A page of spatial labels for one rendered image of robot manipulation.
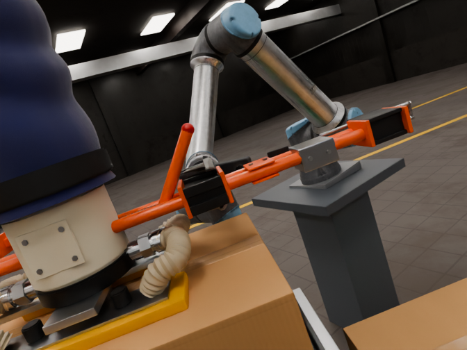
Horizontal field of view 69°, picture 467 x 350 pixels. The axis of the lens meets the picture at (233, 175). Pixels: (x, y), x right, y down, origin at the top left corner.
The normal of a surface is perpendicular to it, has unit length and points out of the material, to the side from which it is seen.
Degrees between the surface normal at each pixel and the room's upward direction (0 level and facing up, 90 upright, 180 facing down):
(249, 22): 81
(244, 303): 0
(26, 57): 70
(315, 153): 90
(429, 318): 0
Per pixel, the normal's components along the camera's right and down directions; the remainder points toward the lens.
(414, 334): -0.33, -0.92
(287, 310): 0.12, 0.16
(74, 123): 0.83, -0.44
